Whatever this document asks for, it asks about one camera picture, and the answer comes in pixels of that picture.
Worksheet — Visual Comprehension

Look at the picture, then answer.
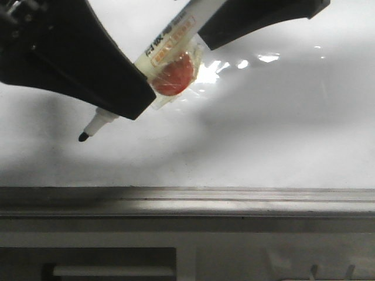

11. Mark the white black whiteboard marker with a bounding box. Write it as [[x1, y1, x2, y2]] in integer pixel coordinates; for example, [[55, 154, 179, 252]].
[[79, 1, 224, 142]]

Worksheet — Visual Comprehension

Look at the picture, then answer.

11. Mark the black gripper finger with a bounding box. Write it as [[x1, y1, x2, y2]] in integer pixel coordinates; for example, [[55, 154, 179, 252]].
[[198, 0, 330, 50]]

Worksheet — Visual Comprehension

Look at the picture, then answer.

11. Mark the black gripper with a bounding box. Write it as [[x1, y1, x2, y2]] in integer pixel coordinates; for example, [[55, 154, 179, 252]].
[[1, 1, 156, 120]]

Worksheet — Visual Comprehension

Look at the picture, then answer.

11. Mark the grey aluminium whiteboard tray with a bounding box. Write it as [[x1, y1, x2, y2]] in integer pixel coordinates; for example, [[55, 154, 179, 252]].
[[1, 187, 374, 217]]

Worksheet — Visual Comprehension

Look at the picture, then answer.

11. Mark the white whiteboard surface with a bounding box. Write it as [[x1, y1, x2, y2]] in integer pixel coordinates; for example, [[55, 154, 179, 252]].
[[1, 1, 374, 189]]

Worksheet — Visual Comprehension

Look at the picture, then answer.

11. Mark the red magnet taped to marker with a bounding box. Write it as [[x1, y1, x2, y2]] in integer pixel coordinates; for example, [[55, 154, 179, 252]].
[[149, 40, 204, 109]]

